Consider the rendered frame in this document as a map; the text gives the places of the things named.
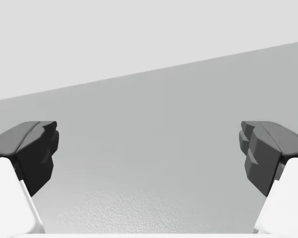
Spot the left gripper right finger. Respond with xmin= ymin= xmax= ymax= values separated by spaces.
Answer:
xmin=238 ymin=120 xmax=298 ymax=234

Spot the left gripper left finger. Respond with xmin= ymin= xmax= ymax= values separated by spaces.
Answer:
xmin=0 ymin=120 xmax=60 ymax=234

